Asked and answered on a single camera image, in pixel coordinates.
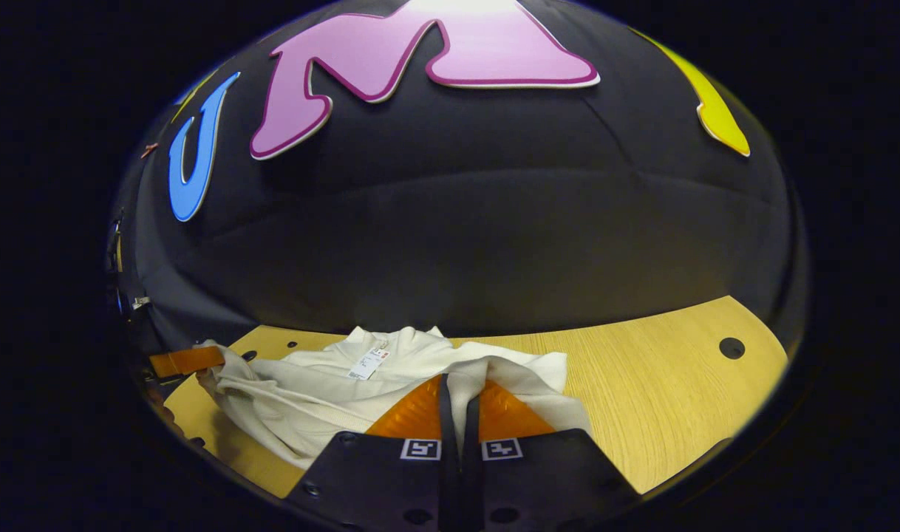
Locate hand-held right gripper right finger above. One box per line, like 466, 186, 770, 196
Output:
461, 378, 643, 532

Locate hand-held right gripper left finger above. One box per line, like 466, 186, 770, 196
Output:
284, 373, 460, 532

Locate cream zip-neck sweater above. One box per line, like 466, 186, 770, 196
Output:
197, 325, 593, 471

